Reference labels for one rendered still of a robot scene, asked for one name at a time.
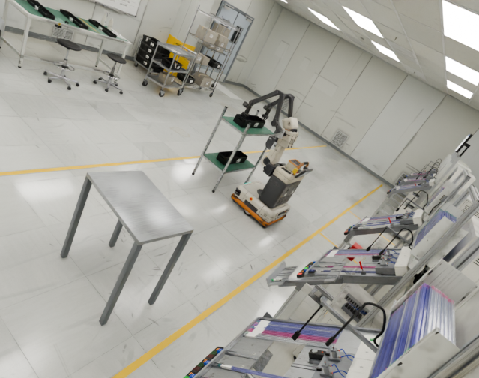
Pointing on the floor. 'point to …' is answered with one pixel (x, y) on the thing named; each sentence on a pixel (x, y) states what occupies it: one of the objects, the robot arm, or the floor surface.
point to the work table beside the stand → (133, 222)
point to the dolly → (147, 48)
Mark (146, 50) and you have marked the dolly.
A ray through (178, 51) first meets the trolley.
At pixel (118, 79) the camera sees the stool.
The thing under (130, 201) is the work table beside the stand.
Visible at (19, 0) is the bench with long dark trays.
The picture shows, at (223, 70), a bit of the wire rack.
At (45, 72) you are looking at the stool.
